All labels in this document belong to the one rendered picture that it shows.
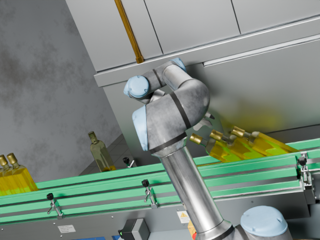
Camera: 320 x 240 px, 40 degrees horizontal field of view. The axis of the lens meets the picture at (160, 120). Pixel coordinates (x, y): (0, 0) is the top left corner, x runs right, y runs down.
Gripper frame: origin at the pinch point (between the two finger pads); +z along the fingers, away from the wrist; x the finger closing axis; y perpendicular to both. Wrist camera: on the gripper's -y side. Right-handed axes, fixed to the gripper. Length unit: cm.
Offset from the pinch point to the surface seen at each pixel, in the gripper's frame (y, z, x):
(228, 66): -17.8, -2.5, -11.8
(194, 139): 10.5, -2.5, 1.7
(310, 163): -3.4, 39.7, 4.2
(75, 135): 186, -92, -183
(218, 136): 4.7, 5.4, 1.7
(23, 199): 80, -61, 7
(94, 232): 68, -24, 16
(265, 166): 4.7, 26.0, 6.6
